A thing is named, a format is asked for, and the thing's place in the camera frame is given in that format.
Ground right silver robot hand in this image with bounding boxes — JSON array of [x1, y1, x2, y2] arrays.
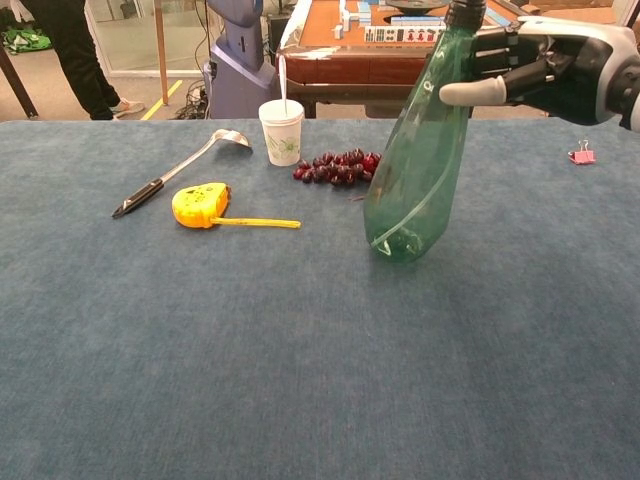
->
[[439, 14, 640, 126]]

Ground green plastic spray bottle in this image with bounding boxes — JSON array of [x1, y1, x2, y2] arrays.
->
[[362, 0, 489, 265]]

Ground pink binder clip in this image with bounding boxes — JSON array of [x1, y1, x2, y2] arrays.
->
[[567, 139, 597, 166]]

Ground row of mahjong tiles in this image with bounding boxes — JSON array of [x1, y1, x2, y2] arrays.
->
[[364, 25, 446, 45]]

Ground brown mahjong table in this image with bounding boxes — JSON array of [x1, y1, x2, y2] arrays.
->
[[275, 0, 551, 119]]

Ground blue mahjong tile stack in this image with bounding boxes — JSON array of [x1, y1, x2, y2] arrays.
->
[[338, 0, 374, 27]]

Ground dark red grape bunch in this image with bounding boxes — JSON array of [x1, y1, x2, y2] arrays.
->
[[292, 147, 382, 188]]

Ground thin stirrer stick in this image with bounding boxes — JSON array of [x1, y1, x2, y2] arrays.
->
[[277, 54, 291, 114]]

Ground white paper cup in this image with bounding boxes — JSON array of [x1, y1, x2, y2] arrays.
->
[[258, 99, 306, 167]]

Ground blue table cloth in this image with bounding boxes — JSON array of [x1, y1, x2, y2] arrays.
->
[[0, 117, 640, 480]]

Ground yellow tape measure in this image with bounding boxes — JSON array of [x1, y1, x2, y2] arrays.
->
[[171, 182, 302, 231]]

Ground person in black trousers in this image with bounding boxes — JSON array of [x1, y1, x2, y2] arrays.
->
[[19, 0, 147, 122]]

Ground green bag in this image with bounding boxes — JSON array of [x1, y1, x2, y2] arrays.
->
[[0, 27, 53, 52]]

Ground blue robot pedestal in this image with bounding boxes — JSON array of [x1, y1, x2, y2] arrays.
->
[[203, 0, 282, 120]]

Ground tangled black floor cables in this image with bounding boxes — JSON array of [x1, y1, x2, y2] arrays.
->
[[173, 79, 212, 120]]

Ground wooden post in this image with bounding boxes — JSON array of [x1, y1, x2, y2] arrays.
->
[[152, 0, 171, 107]]

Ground steel ladle black handle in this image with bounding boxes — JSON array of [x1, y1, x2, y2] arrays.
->
[[111, 128, 253, 220]]

